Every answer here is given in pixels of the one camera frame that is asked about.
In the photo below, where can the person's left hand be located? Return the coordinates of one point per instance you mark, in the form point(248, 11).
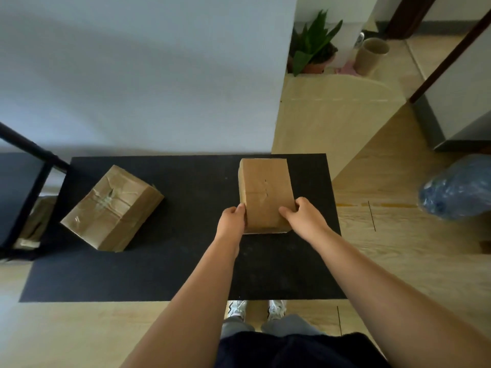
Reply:
point(230, 224)

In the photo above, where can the person's right hand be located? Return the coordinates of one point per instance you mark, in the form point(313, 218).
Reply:
point(308, 222)

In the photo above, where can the person's left thumb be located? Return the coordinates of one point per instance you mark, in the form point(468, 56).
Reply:
point(241, 223)

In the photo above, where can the person's right thumb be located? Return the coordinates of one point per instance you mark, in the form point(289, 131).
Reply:
point(287, 213)

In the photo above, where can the smooth brown cardboard box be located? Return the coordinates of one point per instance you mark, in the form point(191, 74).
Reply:
point(264, 191)

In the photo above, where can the person's left forearm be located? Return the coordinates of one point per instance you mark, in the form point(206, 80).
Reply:
point(191, 302)

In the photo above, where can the person's right forearm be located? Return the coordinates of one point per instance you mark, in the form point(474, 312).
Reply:
point(383, 298)

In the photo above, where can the black floor mat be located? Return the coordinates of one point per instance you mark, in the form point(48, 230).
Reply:
point(184, 264)

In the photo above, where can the person's white left shoe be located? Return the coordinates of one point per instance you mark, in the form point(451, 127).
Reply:
point(237, 310)

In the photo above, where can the person's white shoe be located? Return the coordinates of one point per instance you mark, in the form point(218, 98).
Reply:
point(237, 310)
point(277, 309)

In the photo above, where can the person's white right shoe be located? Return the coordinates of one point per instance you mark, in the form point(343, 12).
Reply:
point(277, 309)

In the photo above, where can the grey trousers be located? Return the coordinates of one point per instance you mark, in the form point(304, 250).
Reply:
point(291, 325)

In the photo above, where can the crumpled taped cardboard box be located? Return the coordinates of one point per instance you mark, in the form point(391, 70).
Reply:
point(115, 210)

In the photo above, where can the dark shirt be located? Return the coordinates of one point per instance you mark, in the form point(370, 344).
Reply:
point(299, 352)

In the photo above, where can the terracotta plant pot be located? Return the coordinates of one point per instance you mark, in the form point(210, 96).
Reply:
point(316, 67)

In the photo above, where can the pink small object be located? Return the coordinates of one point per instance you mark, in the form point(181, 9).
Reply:
point(347, 68)

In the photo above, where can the blue plastic bag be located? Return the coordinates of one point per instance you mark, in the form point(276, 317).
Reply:
point(458, 189)

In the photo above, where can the green leafy plant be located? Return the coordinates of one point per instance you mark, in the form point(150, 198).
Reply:
point(314, 40)

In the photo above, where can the brown cardboard tube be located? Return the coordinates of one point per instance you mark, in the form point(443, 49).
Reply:
point(370, 56)

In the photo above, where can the black metal shelf rack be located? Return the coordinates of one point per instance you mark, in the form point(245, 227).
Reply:
point(34, 180)

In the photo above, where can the dark wooden door frame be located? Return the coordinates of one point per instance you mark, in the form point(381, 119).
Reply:
point(448, 53)

